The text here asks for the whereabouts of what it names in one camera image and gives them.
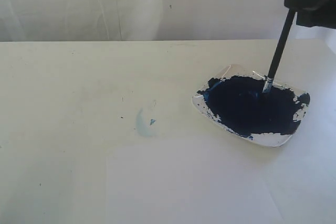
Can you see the black paintbrush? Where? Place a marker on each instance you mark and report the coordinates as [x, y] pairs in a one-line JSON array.
[[277, 55]]

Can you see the clear tray with blue paint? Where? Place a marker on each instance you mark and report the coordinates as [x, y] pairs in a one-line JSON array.
[[233, 99]]

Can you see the white paper sheet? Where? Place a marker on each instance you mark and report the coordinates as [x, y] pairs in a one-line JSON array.
[[185, 180]]

